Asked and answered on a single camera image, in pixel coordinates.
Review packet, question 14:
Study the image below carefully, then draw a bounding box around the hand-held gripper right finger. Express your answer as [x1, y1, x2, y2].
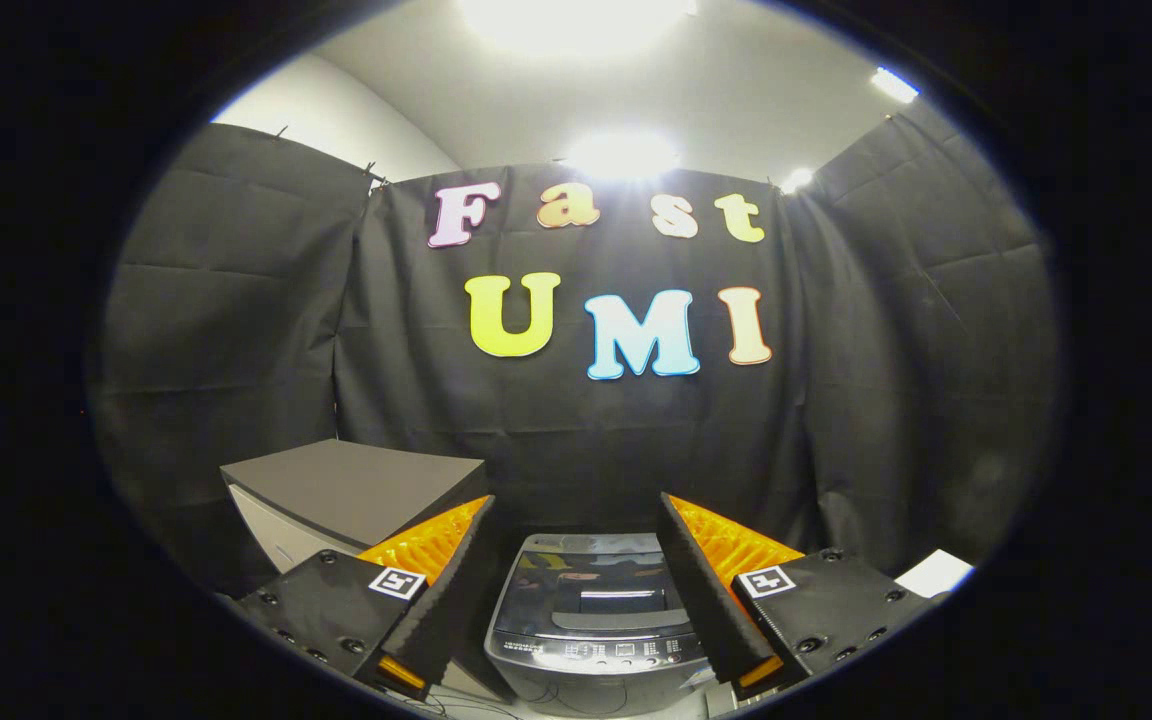
[658, 492, 937, 701]

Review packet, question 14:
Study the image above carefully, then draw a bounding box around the oval ceiling light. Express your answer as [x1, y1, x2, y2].
[566, 135, 682, 181]

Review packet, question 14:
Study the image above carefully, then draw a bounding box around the white paper sheet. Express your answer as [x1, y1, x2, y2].
[894, 549, 975, 599]

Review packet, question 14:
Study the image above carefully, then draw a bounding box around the grey washing machine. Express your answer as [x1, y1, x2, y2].
[483, 533, 717, 719]

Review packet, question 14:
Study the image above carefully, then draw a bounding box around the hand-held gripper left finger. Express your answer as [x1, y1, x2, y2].
[236, 494, 497, 701]

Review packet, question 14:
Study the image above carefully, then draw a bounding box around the rectangular ceiling light panel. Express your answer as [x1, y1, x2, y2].
[871, 67, 920, 103]

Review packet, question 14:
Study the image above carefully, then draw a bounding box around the grey cabinet with dark top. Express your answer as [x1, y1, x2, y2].
[219, 438, 512, 701]

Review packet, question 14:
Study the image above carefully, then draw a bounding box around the thin black floor cable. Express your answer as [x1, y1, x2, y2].
[406, 690, 497, 719]

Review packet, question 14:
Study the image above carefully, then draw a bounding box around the dark washing machine lid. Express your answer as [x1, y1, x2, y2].
[491, 533, 692, 636]

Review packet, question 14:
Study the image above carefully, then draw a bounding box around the large round ceiling light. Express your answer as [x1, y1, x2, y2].
[456, 0, 697, 56]

